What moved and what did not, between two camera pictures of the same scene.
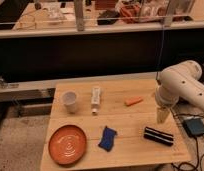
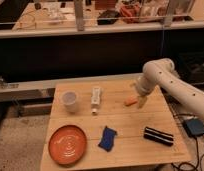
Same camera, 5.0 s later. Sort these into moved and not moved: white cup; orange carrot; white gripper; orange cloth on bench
Moved: white gripper
Not moved: orange cloth on bench; orange carrot; white cup
